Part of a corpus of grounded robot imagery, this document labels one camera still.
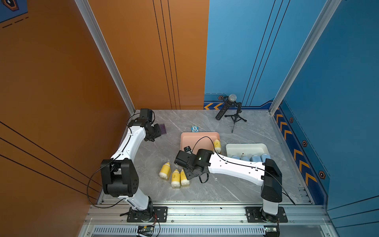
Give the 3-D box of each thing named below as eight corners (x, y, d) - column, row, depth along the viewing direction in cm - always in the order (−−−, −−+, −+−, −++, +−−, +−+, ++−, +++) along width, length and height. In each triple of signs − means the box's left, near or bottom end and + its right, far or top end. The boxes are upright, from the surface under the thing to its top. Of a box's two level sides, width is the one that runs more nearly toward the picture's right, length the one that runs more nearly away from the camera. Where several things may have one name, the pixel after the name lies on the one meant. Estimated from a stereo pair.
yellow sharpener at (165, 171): (161, 181, 87) (158, 176, 80) (163, 167, 92) (160, 162, 85) (170, 181, 87) (168, 176, 80) (172, 167, 92) (170, 162, 85)
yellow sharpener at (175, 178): (172, 188, 83) (170, 184, 77) (173, 174, 88) (172, 169, 83) (179, 188, 83) (178, 184, 77) (180, 174, 88) (179, 169, 83)
